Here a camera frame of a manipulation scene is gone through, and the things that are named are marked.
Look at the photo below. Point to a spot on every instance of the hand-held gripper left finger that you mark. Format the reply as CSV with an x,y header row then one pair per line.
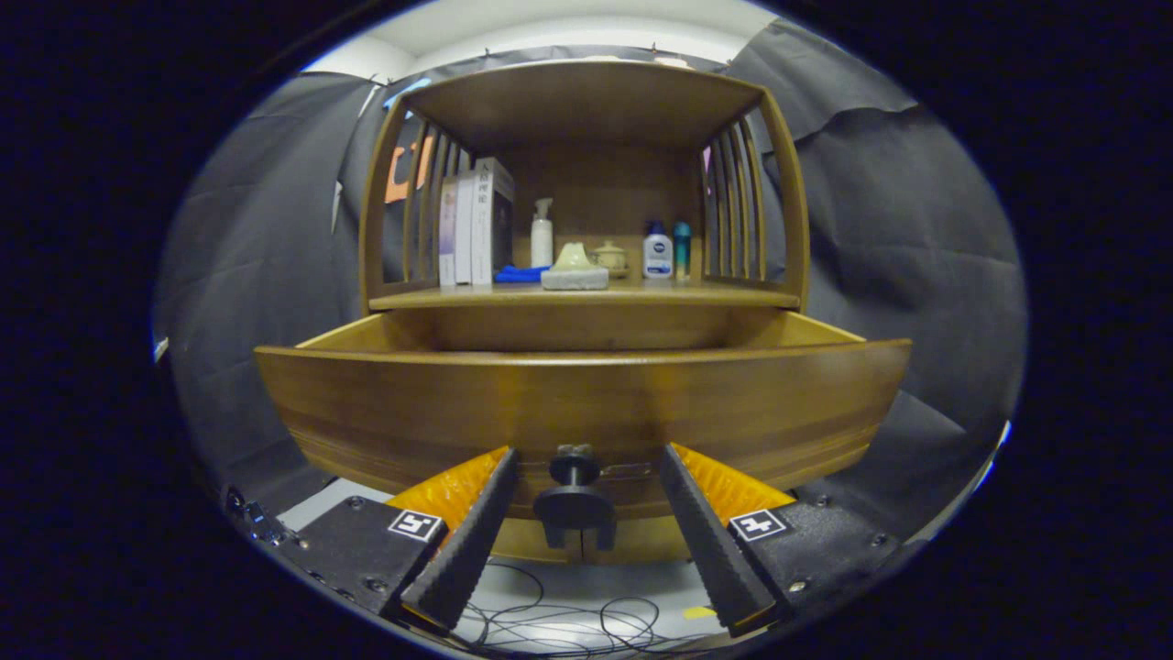
x,y
467,550

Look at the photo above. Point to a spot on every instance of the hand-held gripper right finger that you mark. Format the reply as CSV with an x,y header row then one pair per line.
x,y
710,550

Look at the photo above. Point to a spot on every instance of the wooden drawer with black knob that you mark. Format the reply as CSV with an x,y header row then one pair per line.
x,y
586,394

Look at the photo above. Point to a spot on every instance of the green item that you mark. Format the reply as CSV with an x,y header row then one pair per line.
x,y
575,275

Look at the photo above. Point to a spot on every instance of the wooden cabinet door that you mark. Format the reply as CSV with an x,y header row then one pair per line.
x,y
522,543
646,541

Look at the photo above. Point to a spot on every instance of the wooden countertop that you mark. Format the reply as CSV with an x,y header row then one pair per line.
x,y
687,294

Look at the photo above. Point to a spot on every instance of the wooden cabinet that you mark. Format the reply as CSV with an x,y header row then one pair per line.
x,y
586,101

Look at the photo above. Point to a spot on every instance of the yellow floor sticker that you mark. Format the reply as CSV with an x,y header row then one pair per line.
x,y
699,612

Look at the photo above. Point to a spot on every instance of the blue folded cloth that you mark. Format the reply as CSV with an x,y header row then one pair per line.
x,y
518,274

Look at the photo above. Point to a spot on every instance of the white bottle with blue cap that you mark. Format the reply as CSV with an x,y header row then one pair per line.
x,y
657,257

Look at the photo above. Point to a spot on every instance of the teal bottle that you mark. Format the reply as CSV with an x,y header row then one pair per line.
x,y
683,252

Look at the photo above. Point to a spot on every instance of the beige lidded teacup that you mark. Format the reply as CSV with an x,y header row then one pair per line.
x,y
614,259

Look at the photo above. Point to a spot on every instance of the pale purple book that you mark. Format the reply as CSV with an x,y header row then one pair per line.
x,y
447,238

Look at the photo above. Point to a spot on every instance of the white pump bottle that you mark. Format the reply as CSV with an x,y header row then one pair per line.
x,y
542,243

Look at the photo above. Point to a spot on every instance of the thin white book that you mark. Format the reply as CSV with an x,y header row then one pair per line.
x,y
465,234

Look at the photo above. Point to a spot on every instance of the large white book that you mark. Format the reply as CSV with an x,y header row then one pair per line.
x,y
490,229

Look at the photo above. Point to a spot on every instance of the black backdrop cloth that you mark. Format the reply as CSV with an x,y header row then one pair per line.
x,y
916,275

